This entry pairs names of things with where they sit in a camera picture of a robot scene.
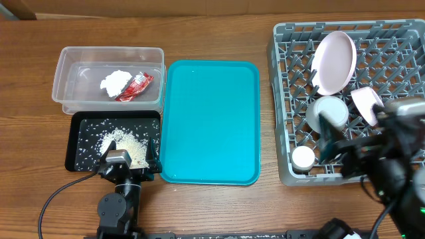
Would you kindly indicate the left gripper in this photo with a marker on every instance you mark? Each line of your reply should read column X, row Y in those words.
column 148, row 174

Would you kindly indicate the clear plastic bin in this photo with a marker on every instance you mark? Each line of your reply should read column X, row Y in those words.
column 81, row 69

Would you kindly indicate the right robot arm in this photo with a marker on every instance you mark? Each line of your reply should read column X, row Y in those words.
column 385, row 160

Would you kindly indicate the white cup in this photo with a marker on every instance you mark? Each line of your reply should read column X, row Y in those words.
column 302, row 159

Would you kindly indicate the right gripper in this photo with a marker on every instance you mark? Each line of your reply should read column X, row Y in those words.
column 354, row 147

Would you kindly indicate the grey bowl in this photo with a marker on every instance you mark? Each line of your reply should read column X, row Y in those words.
column 334, row 109

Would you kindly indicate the white tissue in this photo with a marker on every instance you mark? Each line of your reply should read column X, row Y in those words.
column 115, row 83

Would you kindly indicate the black plastic tray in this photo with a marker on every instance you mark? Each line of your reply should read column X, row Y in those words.
column 79, row 116

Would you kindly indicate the large white plate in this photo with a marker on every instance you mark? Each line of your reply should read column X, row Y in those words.
column 334, row 61

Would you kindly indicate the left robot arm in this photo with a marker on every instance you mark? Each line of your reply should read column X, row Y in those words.
column 118, row 211

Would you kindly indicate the grey dishwasher rack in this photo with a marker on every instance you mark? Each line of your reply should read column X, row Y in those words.
column 390, row 60

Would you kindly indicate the teal serving tray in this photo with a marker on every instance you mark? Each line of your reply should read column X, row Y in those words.
column 211, row 123

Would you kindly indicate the pink bowl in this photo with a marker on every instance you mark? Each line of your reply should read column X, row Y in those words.
column 364, row 100

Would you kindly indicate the red snack wrapper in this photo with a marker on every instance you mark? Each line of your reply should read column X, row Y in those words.
column 136, row 86

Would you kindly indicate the rice pile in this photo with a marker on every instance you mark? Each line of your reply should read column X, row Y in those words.
column 130, row 134

